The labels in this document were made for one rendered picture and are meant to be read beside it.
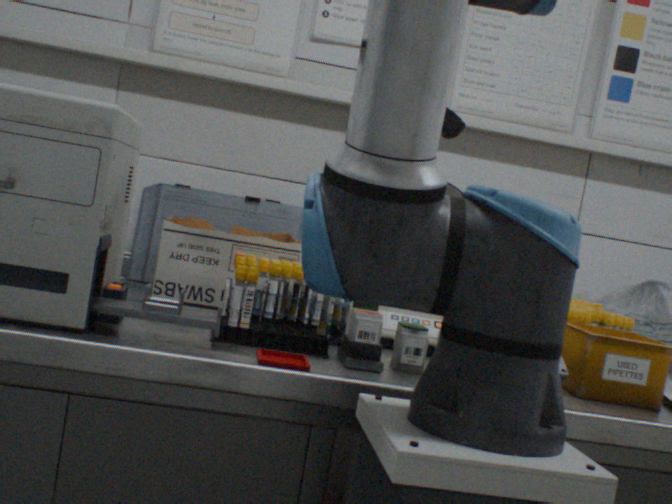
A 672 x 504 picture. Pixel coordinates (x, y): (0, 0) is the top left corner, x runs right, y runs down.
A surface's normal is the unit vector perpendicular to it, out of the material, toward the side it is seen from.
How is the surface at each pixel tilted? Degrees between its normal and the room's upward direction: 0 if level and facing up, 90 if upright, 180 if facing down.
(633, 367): 90
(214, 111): 90
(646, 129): 93
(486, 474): 90
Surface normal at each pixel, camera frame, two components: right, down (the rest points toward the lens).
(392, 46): -0.44, 0.25
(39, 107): 0.13, 0.07
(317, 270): -0.16, 0.62
